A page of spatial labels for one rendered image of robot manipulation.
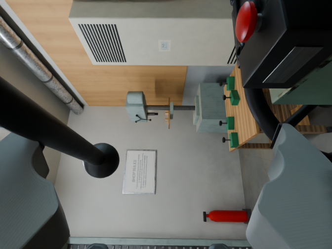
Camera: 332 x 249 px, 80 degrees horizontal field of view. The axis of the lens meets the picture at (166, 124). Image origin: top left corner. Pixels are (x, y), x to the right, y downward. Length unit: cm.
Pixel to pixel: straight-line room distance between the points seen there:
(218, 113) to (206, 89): 33
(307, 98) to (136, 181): 284
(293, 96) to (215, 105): 212
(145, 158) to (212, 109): 130
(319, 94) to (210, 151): 291
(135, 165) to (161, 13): 211
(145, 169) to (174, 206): 65
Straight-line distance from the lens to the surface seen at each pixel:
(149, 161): 303
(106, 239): 304
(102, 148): 20
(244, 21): 19
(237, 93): 169
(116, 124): 331
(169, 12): 164
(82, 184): 323
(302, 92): 25
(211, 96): 241
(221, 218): 291
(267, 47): 18
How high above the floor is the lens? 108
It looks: 1 degrees up
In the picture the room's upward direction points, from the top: 89 degrees counter-clockwise
